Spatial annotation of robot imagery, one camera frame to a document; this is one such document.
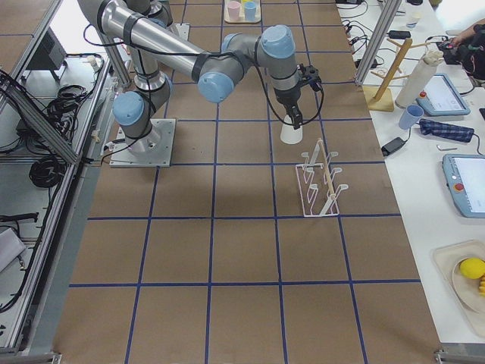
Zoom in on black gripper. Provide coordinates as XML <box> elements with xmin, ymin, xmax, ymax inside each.
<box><xmin>274</xmin><ymin>86</ymin><xmax>303</xmax><ymax>128</ymax></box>

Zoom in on cream white cup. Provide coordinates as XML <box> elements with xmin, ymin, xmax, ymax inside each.
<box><xmin>280</xmin><ymin>115</ymin><xmax>303</xmax><ymax>145</ymax></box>

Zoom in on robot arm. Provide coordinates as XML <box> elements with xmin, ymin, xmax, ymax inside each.
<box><xmin>79</xmin><ymin>1</ymin><xmax>304</xmax><ymax>155</ymax></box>

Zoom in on white dish rack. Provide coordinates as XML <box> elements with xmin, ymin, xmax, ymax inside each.
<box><xmin>295</xmin><ymin>139</ymin><xmax>349</xmax><ymax>218</ymax></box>

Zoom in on blue cup on desk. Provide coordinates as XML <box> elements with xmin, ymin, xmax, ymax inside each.
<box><xmin>399</xmin><ymin>105</ymin><xmax>424</xmax><ymax>130</ymax></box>

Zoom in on pink cup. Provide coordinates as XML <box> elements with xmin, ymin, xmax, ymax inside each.
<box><xmin>227</xmin><ymin>1</ymin><xmax>241</xmax><ymax>21</ymax></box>

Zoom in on wooden mug tree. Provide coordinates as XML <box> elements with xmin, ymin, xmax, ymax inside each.
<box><xmin>362</xmin><ymin>37</ymin><xmax>429</xmax><ymax>112</ymax></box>

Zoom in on black power adapter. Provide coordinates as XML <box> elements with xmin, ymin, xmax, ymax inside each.
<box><xmin>380</xmin><ymin>137</ymin><xmax>407</xmax><ymax>157</ymax></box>

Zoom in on cream plastic tray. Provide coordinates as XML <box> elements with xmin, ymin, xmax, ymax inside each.
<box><xmin>223</xmin><ymin>0</ymin><xmax>261</xmax><ymax>24</ymax></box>

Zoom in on blue plaid cloth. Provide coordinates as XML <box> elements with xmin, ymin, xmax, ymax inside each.
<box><xmin>418</xmin><ymin>118</ymin><xmax>474</xmax><ymax>143</ymax></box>

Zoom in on white thermos bottle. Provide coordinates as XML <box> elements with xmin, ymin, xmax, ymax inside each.
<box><xmin>395</xmin><ymin>50</ymin><xmax>444</xmax><ymax>108</ymax></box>

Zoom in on blue teach pendant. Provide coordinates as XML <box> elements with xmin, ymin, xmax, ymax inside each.
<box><xmin>442</xmin><ymin>154</ymin><xmax>484</xmax><ymax>218</ymax></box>
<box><xmin>416</xmin><ymin>73</ymin><xmax>470</xmax><ymax>116</ymax></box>

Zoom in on yellow lemon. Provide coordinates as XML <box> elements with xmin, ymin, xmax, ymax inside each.
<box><xmin>459</xmin><ymin>257</ymin><xmax>485</xmax><ymax>279</ymax></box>

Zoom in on beige plate tray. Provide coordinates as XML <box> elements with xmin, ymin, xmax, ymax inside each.
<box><xmin>433</xmin><ymin>240</ymin><xmax>484</xmax><ymax>338</ymax></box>

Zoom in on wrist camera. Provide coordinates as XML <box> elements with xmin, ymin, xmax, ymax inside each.
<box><xmin>298</xmin><ymin>64</ymin><xmax>323</xmax><ymax>92</ymax></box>

